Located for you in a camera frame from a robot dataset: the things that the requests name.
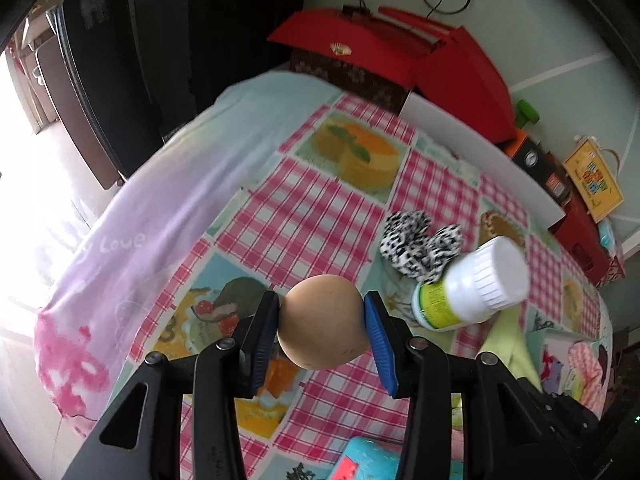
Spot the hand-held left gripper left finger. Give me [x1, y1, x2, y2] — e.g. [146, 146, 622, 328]
[62, 290, 281, 480]

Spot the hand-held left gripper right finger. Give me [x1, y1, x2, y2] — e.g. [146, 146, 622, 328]
[363, 291, 558, 480]

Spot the beige makeup sponge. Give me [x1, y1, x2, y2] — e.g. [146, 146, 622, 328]
[276, 275, 368, 371]

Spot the purple wet wipe packet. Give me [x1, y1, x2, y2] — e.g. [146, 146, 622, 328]
[542, 345, 576, 396]

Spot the pink white striped cloth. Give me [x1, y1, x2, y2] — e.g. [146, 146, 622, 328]
[565, 342, 603, 401]

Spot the teal cardboard tray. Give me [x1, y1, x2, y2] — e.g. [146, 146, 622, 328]
[527, 327, 616, 403]

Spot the black and white scrunchie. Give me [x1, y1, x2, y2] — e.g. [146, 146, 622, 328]
[378, 210, 465, 285]

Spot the white pill bottle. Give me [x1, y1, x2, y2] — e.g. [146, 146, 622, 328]
[411, 236, 531, 332]

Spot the light green cloth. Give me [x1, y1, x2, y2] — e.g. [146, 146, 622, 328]
[477, 305, 546, 396]

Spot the teal plastic toy case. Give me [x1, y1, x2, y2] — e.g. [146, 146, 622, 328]
[330, 436, 463, 480]

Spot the red crate box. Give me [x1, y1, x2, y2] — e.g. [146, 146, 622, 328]
[547, 192, 613, 286]

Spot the teal wipes pack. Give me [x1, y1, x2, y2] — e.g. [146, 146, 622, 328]
[597, 217, 623, 256]

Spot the white board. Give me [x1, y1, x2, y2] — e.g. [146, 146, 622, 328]
[402, 91, 566, 233]

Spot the black and orange box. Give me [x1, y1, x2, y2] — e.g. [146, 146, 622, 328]
[502, 130, 573, 206]

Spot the green plastic knob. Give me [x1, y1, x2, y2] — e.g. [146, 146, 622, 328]
[515, 99, 540, 128]

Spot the red cardboard box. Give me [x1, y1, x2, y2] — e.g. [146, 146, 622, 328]
[378, 6, 518, 143]

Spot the red gift box floral base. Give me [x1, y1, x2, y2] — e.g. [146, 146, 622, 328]
[267, 8, 421, 113]

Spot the yellow gift box with handle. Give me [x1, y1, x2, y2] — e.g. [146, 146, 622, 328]
[562, 135, 625, 222]

